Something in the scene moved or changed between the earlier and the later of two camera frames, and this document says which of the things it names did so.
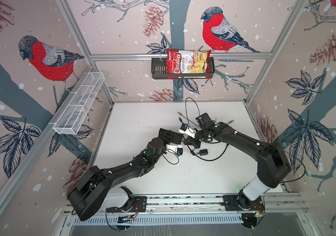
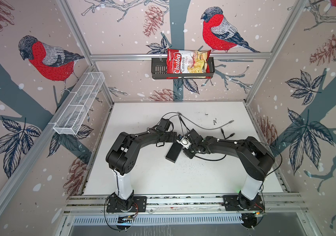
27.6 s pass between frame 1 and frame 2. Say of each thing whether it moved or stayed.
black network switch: moved
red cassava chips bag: stayed
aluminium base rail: stayed
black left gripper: moved
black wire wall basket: stayed
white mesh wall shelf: stayed
